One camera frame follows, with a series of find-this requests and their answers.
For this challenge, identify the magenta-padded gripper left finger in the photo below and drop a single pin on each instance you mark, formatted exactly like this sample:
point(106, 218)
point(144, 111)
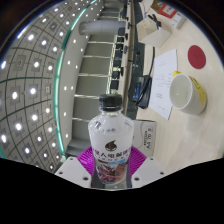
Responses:
point(71, 170)

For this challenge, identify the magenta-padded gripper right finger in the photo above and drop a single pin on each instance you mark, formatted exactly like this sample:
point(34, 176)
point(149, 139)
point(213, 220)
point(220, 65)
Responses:
point(148, 170)

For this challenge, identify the clear white-labelled drink bottle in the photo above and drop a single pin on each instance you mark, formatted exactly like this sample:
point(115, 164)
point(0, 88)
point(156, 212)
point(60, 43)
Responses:
point(110, 133)

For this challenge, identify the white copy paper carton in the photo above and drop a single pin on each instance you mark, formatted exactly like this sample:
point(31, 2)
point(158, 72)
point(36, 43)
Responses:
point(145, 133)

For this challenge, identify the white printed paper sheet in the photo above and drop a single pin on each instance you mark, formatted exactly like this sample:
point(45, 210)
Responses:
point(163, 83)

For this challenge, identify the group of ceiling lights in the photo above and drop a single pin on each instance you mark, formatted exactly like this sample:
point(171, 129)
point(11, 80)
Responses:
point(33, 90)

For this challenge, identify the row of black office chairs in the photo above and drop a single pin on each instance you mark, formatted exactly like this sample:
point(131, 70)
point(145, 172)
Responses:
point(116, 53)

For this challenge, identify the flat round red coaster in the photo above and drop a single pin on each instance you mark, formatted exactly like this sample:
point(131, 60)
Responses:
point(197, 56)

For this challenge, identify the long curved conference desk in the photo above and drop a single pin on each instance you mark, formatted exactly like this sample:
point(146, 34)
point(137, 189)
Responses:
point(133, 40)

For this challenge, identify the red-sided open cardboard box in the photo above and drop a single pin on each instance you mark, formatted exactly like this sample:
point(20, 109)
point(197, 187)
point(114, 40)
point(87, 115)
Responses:
point(166, 10)

